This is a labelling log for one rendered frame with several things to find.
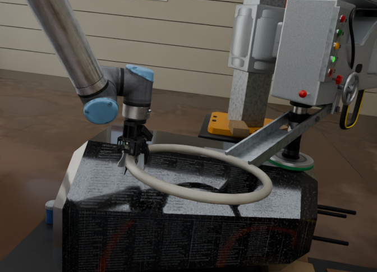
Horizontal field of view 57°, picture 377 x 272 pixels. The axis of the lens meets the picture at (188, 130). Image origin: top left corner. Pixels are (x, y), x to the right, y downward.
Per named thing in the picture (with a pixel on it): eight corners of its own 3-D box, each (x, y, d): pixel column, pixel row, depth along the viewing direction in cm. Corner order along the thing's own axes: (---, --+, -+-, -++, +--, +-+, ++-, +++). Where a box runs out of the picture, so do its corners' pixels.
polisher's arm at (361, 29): (341, 98, 218) (361, 17, 204) (381, 106, 203) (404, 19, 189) (282, 108, 166) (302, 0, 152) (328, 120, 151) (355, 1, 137)
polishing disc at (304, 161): (279, 147, 178) (279, 145, 178) (320, 160, 166) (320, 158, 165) (259, 156, 162) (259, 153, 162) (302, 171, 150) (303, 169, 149)
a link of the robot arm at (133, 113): (129, 100, 119) (156, 105, 116) (128, 114, 120) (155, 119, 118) (118, 104, 110) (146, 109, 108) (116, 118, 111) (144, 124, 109)
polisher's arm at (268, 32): (220, 54, 226) (225, 14, 219) (242, 54, 254) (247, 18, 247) (339, 71, 189) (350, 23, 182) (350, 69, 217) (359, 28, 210)
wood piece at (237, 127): (228, 126, 230) (229, 119, 229) (243, 128, 231) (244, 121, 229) (232, 135, 211) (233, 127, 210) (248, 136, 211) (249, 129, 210)
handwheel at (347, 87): (334, 100, 165) (341, 68, 161) (355, 105, 158) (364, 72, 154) (321, 102, 154) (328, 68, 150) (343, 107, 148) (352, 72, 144)
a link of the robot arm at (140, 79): (122, 63, 113) (152, 66, 116) (119, 100, 116) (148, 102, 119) (125, 65, 104) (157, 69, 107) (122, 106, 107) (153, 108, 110)
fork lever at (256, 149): (304, 102, 181) (304, 93, 178) (341, 111, 168) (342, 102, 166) (217, 158, 139) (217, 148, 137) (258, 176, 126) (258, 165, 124)
